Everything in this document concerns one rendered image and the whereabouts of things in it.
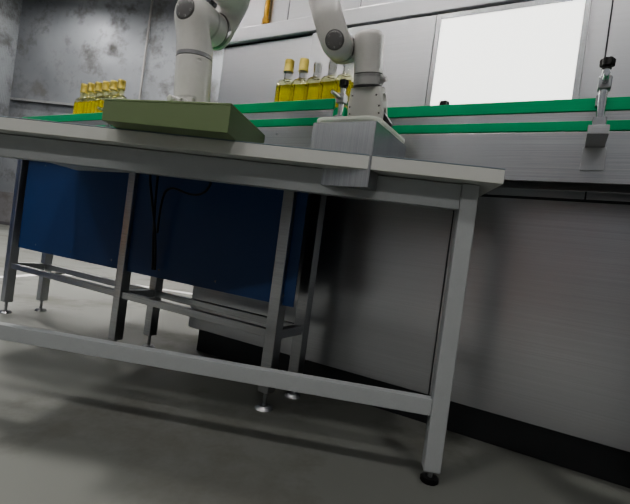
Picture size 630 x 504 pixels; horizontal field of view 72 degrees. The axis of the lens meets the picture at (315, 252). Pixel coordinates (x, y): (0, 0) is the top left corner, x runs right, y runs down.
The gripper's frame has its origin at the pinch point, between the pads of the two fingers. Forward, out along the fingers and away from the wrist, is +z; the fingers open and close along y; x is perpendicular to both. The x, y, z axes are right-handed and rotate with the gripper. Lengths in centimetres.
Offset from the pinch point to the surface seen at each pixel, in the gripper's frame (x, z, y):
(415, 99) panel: -35.2, -15.0, -2.3
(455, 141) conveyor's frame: -12.4, -1.4, -21.0
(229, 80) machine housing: -44, -27, 83
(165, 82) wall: -762, -159, 896
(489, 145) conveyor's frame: -11.9, -0.4, -29.9
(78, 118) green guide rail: -11, -11, 141
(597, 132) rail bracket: -1, -3, -53
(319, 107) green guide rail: -8.1, -11.3, 18.8
